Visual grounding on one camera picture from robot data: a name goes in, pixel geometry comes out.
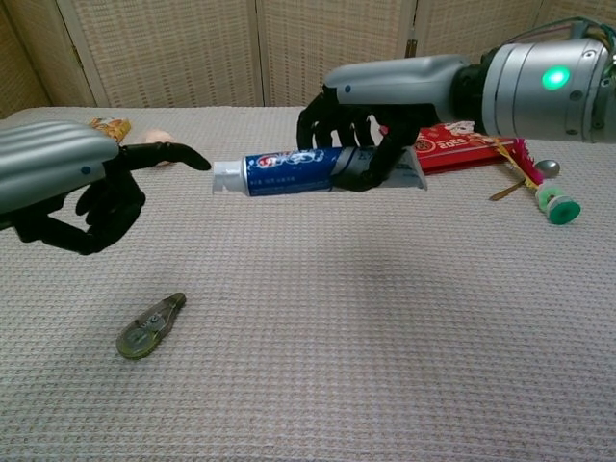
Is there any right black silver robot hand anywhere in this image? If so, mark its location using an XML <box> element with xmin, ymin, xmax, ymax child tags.
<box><xmin>296</xmin><ymin>54</ymin><xmax>482</xmax><ymax>193</ymax></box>

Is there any olive correction tape dispenser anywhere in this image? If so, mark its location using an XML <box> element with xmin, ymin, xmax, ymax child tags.
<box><xmin>115</xmin><ymin>292</ymin><xmax>188</xmax><ymax>361</ymax></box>

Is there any feather shuttlecock with green base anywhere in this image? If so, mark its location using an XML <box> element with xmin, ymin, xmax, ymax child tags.
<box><xmin>495</xmin><ymin>138</ymin><xmax>582</xmax><ymax>226</ymax></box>

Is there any metal spoon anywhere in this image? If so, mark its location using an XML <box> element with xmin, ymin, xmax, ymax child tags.
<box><xmin>489</xmin><ymin>159</ymin><xmax>562</xmax><ymax>202</ymax></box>

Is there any woven bamboo folding screen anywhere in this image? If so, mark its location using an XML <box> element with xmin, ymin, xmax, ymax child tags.
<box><xmin>0</xmin><ymin>0</ymin><xmax>616</xmax><ymax>119</ymax></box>

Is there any blue white toothpaste tube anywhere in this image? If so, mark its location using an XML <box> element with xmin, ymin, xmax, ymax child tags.
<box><xmin>211</xmin><ymin>145</ymin><xmax>429</xmax><ymax>196</ymax></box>

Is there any peach coloured egg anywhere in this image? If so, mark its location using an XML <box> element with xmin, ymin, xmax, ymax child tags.
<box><xmin>143</xmin><ymin>127</ymin><xmax>177</xmax><ymax>167</ymax></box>

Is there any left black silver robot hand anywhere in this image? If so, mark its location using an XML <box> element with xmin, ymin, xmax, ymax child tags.
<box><xmin>0</xmin><ymin>119</ymin><xmax>213</xmax><ymax>256</ymax></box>

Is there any yellow snack box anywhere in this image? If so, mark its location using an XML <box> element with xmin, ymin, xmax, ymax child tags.
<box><xmin>89</xmin><ymin>116</ymin><xmax>132</xmax><ymax>144</ymax></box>

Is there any red 2026 desk calendar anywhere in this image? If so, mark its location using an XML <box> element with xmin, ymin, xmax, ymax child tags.
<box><xmin>413</xmin><ymin>119</ymin><xmax>519</xmax><ymax>175</ymax></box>

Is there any beige woven tablecloth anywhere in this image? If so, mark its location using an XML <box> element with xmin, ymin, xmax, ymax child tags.
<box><xmin>0</xmin><ymin>105</ymin><xmax>616</xmax><ymax>462</ymax></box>

